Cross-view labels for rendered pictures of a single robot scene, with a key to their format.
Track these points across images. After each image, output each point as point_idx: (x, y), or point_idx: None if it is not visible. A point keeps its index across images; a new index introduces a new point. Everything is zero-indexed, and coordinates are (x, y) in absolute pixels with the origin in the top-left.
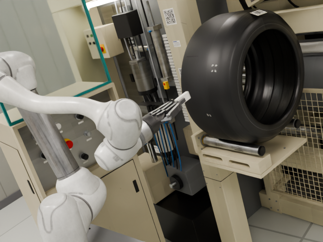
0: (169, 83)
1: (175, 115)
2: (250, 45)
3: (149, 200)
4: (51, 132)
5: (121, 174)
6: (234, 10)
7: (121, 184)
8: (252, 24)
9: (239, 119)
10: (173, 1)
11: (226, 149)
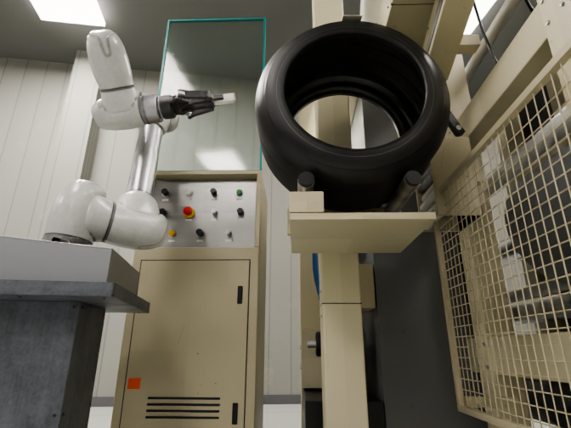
0: None
1: (191, 96)
2: (407, 115)
3: (251, 327)
4: (142, 154)
5: (228, 269)
6: None
7: (223, 281)
8: (330, 23)
9: (270, 116)
10: None
11: None
